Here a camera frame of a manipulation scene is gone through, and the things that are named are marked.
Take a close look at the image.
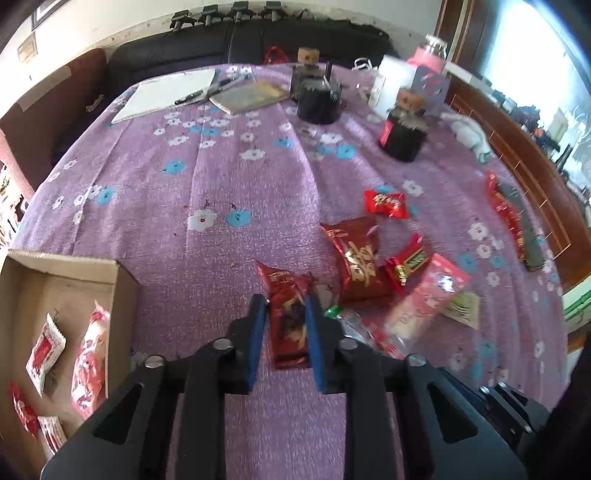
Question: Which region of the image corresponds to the grey card box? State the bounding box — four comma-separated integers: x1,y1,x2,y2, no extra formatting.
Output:
412,67,451,116

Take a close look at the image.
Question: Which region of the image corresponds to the pink red snack packet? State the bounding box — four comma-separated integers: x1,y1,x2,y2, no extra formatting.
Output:
71,301,112,421

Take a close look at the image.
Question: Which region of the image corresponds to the red white-print snack packet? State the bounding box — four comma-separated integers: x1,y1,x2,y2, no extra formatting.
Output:
8,381,40,439

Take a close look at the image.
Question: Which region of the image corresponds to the pink bottle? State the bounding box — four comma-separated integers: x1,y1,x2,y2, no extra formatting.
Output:
406,34,448,77

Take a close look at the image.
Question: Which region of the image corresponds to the red packet with gold print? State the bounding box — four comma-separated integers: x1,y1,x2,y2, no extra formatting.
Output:
486,170,529,261

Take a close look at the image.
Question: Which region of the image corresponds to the large dark red gold-print packet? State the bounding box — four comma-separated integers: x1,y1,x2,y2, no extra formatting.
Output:
320,216,393,305

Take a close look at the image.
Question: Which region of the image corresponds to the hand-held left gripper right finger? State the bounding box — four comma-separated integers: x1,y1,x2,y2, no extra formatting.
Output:
304,293,529,480

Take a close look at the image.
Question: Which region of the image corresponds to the clear green candy wrapper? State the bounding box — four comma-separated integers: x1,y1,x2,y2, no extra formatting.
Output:
323,302,407,361

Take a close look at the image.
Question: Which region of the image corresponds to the framed wall painting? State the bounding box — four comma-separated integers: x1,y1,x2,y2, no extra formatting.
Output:
31,0,70,28

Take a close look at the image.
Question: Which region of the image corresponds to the wooden cabinet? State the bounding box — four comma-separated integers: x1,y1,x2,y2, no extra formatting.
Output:
443,74,591,287

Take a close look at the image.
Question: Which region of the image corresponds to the black sofa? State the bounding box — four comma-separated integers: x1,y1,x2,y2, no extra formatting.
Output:
108,18,393,88

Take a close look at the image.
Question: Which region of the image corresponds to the patterned blanket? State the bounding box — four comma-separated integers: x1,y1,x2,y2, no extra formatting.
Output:
0,164,26,247

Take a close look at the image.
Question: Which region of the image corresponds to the brown armchair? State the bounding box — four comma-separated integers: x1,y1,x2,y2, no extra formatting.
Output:
0,48,109,185

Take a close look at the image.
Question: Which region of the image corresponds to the small red candy packet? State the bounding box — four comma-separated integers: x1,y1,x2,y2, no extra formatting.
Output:
363,188,407,220

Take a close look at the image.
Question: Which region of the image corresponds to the white red long snack packet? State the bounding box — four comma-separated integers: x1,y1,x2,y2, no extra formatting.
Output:
25,313,66,398

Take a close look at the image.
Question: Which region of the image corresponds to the small white red snack packet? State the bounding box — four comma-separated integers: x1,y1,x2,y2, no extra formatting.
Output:
37,415,69,455

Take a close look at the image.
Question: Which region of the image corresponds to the white cloth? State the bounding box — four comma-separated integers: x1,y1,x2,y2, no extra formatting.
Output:
438,111,492,162

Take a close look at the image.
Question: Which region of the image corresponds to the green white snack packet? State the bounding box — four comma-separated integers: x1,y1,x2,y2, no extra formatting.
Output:
441,291,481,330

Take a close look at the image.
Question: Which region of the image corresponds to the pink transparent snack packet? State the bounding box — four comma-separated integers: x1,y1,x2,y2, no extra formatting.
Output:
383,253,471,342

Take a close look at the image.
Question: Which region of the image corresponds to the red candy with dark label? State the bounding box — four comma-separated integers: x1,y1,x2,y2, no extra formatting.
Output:
384,234,432,296

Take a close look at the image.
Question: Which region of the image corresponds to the purple floral tablecloth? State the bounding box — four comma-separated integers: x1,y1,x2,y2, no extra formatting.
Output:
9,62,568,480

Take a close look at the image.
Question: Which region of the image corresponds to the cardboard box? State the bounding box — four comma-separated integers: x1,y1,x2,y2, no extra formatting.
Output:
0,249,139,467

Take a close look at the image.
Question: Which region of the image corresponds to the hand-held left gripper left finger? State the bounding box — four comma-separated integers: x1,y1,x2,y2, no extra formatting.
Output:
39,293,269,480

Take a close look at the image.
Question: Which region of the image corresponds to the dark red snack packet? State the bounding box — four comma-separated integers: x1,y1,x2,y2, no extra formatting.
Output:
255,260,315,370

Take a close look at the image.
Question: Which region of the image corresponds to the white paper notebook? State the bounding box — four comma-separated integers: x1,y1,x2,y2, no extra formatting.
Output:
111,69,217,124

